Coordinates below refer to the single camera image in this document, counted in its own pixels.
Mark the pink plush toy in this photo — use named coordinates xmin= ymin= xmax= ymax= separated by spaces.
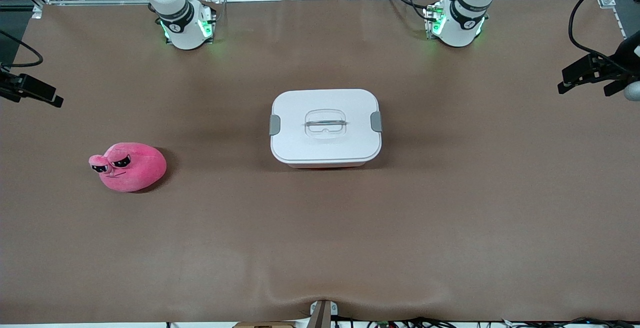
xmin=88 ymin=142 xmax=167 ymax=193

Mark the white box lid with handle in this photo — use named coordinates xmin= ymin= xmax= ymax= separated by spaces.
xmin=270 ymin=88 xmax=383 ymax=165

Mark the white storage box body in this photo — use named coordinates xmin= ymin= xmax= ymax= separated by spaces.
xmin=287 ymin=160 xmax=372 ymax=170

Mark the brown table mat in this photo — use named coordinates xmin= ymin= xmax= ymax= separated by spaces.
xmin=0 ymin=0 xmax=640 ymax=325

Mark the brown cardboard piece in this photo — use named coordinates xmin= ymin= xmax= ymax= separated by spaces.
xmin=233 ymin=321 xmax=297 ymax=328

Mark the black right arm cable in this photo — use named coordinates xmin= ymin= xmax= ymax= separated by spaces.
xmin=0 ymin=30 xmax=44 ymax=69

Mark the black left base cable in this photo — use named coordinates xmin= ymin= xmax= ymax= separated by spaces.
xmin=383 ymin=0 xmax=438 ymax=22

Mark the camera mounting post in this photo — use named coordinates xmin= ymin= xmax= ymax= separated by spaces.
xmin=309 ymin=299 xmax=339 ymax=328

